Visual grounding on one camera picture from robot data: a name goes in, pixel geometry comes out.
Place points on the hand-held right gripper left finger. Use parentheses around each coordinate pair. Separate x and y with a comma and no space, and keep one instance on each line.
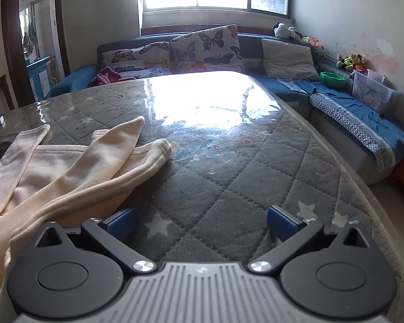
(121,223)

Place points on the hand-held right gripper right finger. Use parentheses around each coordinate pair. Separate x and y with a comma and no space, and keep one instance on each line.
(282,222)

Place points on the cream cotton garment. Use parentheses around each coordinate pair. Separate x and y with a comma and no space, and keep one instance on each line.
(54,168)

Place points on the hanging clothes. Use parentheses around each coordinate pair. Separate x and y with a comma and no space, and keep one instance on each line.
(28,38)

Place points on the grey patterned sofa cover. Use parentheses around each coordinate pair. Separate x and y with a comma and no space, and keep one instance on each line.
(357,124)

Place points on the blue towel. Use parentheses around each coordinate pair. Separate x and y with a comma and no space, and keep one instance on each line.
(350,107)

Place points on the magenta cloth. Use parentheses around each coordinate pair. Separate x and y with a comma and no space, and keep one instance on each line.
(106,75)

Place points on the green plastic bowl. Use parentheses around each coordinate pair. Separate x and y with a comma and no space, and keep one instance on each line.
(333,80)

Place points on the clear plastic storage box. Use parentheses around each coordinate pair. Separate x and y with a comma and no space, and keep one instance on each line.
(373,94)

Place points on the grey pillow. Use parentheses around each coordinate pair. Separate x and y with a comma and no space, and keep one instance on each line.
(288,59)

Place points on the low butterfly print pillow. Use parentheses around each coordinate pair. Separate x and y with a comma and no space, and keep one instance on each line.
(134,55)

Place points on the blue cabinet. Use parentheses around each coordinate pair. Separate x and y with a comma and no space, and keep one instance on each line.
(37,77)

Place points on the blue corner sofa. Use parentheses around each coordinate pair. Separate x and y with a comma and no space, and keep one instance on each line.
(252,50)

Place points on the brown and green plush toys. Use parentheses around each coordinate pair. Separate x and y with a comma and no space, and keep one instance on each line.
(350,61)

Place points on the colourful plush toy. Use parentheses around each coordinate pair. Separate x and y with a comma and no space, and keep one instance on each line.
(314,43)

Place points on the large butterfly print pillow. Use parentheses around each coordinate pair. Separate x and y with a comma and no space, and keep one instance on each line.
(202,50)

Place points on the black and white plush toy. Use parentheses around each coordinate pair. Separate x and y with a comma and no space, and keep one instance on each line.
(284,31)

